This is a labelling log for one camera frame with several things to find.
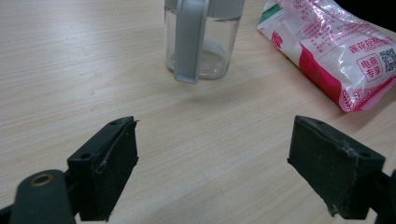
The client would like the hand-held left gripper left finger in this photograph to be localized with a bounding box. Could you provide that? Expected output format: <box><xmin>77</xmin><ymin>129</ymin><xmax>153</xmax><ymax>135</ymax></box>
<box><xmin>66</xmin><ymin>116</ymin><xmax>140</xmax><ymax>222</ymax></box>

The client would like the pink and white seasoning packet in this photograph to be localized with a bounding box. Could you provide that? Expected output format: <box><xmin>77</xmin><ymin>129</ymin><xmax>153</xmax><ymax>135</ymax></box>
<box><xmin>257</xmin><ymin>0</ymin><xmax>396</xmax><ymax>113</ymax></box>

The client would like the white mug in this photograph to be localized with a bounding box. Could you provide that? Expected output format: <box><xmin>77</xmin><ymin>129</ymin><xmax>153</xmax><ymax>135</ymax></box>
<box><xmin>163</xmin><ymin>0</ymin><xmax>247</xmax><ymax>84</ymax></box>

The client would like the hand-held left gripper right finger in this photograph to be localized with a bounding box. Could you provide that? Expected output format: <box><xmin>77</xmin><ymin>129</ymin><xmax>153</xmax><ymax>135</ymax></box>
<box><xmin>287</xmin><ymin>115</ymin><xmax>387</xmax><ymax>220</ymax></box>

